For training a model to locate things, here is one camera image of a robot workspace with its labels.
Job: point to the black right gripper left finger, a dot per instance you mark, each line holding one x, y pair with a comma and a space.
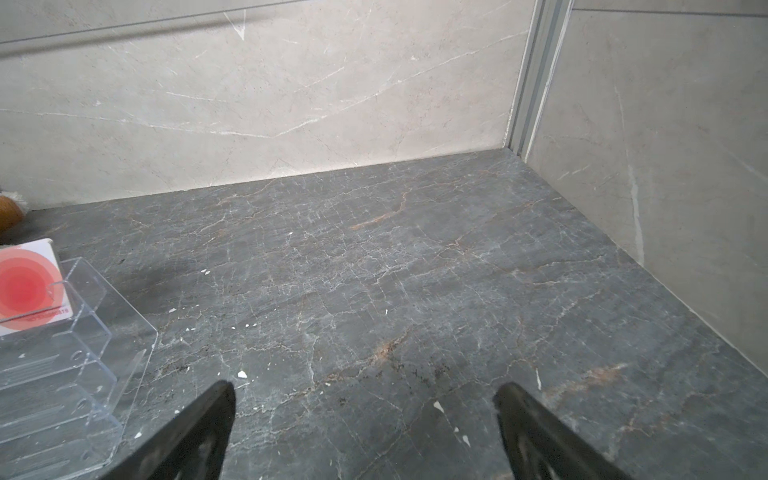
190, 446

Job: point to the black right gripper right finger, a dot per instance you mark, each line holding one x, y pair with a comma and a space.
540, 446

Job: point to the clear acrylic tiered card stand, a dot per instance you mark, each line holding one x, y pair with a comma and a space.
68, 388

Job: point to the white card red circle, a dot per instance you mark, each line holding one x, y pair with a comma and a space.
33, 293

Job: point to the white teddy bear brown shirt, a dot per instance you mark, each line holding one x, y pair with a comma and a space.
13, 210

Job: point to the vertical aluminium corner post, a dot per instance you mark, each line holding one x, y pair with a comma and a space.
542, 48

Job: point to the horizontal aluminium wall rail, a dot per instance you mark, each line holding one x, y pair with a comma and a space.
37, 27

